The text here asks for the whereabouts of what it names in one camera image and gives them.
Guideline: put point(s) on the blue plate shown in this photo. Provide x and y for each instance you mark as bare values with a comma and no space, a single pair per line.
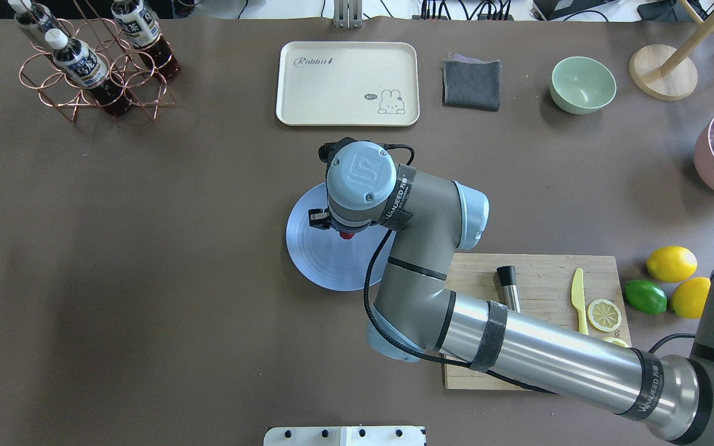
322,256

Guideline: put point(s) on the tea bottle lower left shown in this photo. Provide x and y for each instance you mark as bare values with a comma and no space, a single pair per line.
142,30

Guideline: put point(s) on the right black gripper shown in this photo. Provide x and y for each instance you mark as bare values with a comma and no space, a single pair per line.
317,217

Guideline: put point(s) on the round wooden stand base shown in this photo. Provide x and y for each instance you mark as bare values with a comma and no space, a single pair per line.
663,72

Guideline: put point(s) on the mint green bowl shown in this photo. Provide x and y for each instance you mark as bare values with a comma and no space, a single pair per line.
580,85

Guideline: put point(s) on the copper wire bottle rack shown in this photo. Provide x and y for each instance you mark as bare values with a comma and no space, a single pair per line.
115,61

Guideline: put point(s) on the lemon half thick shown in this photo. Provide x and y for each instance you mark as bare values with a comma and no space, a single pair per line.
616,341

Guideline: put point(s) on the steel muddler black tip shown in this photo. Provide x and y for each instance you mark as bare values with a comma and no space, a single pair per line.
509,287

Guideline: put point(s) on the lemon slice flat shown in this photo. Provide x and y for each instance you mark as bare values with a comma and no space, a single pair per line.
604,315

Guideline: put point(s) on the wooden glass drying tree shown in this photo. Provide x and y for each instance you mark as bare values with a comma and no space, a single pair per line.
705,27

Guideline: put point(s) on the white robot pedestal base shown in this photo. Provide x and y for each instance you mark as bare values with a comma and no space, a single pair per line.
346,435

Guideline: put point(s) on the green lime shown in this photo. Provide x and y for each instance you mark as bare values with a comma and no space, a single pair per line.
646,296

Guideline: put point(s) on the yellow lemon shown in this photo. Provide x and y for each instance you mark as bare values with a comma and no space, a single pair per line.
671,264
689,298

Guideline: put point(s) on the yellow plastic knife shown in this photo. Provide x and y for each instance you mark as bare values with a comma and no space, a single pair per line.
578,300

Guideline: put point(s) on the cream rabbit tray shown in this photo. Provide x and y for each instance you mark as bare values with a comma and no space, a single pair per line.
348,84

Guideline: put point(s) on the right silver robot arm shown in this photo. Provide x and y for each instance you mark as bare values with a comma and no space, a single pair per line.
432,218

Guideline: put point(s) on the tea bottle lower right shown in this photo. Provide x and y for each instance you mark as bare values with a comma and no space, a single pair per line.
34,20

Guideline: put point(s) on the grey folded cloth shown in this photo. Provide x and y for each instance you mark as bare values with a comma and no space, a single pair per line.
472,83

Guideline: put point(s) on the wooden cutting board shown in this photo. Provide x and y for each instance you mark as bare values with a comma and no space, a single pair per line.
544,285

